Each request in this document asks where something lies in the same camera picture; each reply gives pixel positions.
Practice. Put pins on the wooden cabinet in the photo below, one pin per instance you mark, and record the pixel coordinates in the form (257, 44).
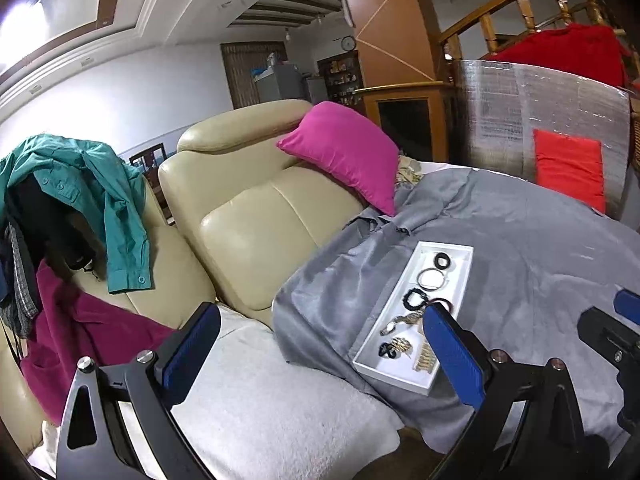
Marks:
(405, 80)

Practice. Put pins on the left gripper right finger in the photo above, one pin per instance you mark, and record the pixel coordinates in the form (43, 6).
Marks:
(462, 357)

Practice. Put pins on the white jewelry tray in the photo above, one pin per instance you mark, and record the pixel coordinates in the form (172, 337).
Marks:
(434, 272)

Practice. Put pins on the white towel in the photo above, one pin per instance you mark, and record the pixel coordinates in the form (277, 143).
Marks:
(251, 415)

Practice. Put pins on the dark wooden chair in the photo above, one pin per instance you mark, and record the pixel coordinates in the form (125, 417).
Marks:
(148, 162)

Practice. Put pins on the maroon garment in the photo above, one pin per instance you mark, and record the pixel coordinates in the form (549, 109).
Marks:
(73, 324)

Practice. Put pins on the red blanket on railing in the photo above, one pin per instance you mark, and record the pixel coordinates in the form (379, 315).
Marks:
(590, 51)

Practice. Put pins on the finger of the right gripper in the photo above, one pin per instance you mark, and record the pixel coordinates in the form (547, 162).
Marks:
(627, 304)

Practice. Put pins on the cream hair claw clip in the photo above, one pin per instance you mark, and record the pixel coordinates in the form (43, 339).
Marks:
(425, 360)

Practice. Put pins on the beige leather sofa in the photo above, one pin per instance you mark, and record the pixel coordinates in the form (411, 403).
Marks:
(247, 216)

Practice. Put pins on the silver foil insulation board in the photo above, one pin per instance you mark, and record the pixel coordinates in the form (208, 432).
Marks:
(500, 105)

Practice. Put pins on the grey refrigerator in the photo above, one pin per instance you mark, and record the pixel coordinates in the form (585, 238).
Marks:
(282, 80)

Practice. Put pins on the red pillow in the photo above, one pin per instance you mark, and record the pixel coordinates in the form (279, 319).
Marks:
(570, 165)

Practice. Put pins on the magenta pillow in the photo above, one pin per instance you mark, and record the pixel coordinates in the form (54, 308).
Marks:
(350, 148)

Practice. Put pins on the gold metal wrist watch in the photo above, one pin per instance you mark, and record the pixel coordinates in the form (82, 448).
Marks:
(412, 318)

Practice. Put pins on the grey bed sheet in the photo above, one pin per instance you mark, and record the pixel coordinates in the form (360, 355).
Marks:
(540, 259)

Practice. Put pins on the wooden stair railing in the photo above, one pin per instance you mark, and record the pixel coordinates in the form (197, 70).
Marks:
(496, 25)

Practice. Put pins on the wall clock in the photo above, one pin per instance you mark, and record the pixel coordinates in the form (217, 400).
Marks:
(348, 43)

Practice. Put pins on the teal green shirt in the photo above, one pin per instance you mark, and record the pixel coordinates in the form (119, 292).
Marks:
(89, 177)

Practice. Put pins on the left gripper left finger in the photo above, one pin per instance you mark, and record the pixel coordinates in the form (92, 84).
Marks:
(182, 355)

